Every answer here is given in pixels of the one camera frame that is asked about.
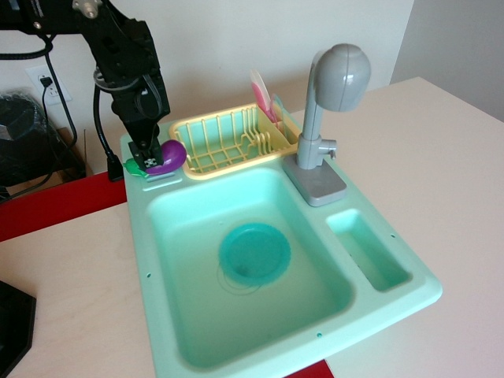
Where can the black mount base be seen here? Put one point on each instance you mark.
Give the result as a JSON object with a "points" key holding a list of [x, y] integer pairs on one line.
{"points": [[17, 326]]}

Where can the mint green toy sink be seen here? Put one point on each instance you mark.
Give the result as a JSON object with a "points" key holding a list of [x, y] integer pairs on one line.
{"points": [[350, 275]]}

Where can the white wall outlet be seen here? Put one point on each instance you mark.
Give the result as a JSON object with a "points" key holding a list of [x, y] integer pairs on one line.
{"points": [[45, 83]]}

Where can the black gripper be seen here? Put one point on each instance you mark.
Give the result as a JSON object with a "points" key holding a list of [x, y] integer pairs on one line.
{"points": [[140, 106]]}

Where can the yellow dish rack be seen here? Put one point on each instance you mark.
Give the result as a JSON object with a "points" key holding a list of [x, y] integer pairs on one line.
{"points": [[232, 139]]}

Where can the teal toy plate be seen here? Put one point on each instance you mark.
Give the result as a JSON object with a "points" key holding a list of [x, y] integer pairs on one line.
{"points": [[254, 254]]}

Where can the purple toy eggplant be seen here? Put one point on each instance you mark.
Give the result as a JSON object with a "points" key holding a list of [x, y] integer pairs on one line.
{"points": [[174, 155]]}

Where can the pink toy spatula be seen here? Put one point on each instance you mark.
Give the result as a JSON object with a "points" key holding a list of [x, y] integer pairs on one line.
{"points": [[262, 96]]}

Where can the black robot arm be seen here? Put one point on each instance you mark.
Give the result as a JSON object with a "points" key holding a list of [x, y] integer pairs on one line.
{"points": [[127, 65]]}

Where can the black bag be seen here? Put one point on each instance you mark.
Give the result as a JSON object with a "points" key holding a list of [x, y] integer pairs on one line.
{"points": [[25, 151]]}

